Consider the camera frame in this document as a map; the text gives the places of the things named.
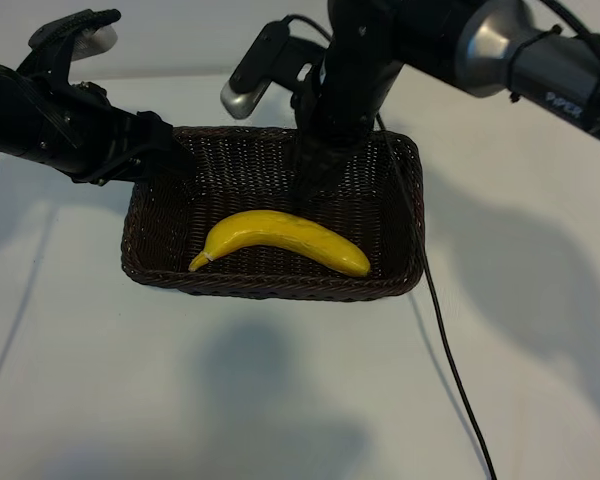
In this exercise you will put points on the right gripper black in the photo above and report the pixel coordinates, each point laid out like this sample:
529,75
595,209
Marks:
355,75

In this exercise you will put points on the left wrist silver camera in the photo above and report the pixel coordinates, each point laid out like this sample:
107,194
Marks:
65,30

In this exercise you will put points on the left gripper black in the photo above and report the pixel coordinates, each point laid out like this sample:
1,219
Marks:
80,135

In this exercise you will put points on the dark brown woven basket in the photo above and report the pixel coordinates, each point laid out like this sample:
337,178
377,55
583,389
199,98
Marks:
260,190

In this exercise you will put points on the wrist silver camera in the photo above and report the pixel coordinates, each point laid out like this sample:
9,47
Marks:
65,30
245,95

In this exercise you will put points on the right robot arm silver black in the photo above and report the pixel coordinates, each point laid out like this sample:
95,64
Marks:
495,50

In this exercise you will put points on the yellow banana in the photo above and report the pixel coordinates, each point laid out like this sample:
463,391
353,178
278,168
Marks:
280,232

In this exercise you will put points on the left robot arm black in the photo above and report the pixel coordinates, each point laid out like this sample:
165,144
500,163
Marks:
0,110

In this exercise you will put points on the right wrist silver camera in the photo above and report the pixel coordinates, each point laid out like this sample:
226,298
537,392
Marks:
245,95

